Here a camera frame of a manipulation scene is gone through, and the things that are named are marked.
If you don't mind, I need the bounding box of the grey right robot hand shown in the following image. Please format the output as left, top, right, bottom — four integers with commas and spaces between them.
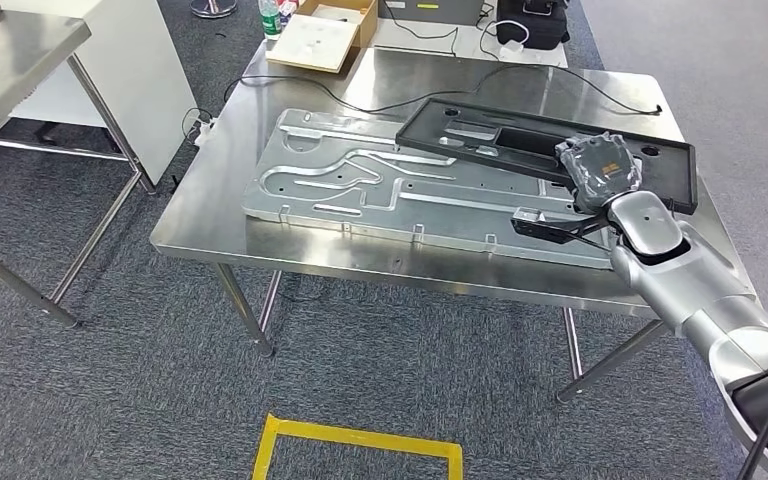
554, 131, 644, 215

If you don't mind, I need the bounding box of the black plastic plate frame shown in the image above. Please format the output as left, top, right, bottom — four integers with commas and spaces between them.
395, 97, 699, 217

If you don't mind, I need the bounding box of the stainless steel workbench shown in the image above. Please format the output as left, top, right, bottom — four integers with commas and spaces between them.
150, 42, 756, 405

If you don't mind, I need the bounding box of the stamped silver metal panel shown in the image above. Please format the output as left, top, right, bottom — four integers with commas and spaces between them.
241, 107, 614, 271

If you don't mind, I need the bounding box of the black bag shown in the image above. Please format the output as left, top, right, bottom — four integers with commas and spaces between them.
495, 0, 571, 52

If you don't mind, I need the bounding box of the grey device with yellow label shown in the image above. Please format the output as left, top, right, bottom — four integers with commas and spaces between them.
393, 0, 486, 26

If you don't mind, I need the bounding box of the cardboard box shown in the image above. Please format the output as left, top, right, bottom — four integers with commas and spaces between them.
296, 0, 380, 51

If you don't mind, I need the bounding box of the yellow floor tape square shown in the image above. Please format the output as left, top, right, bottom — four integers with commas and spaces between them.
251, 413, 465, 480

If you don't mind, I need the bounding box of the green label plastic bottle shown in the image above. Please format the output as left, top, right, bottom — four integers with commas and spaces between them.
258, 0, 284, 41

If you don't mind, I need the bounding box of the silver chair base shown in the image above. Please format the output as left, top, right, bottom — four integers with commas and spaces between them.
189, 0, 240, 20

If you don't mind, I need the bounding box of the stainless steel side table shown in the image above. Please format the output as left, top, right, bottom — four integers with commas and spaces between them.
0, 0, 159, 331

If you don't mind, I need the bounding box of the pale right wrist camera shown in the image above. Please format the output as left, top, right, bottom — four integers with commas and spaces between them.
509, 206, 617, 249

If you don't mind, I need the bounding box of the thin black cable on workbench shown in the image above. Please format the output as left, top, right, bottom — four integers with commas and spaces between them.
223, 62, 664, 119

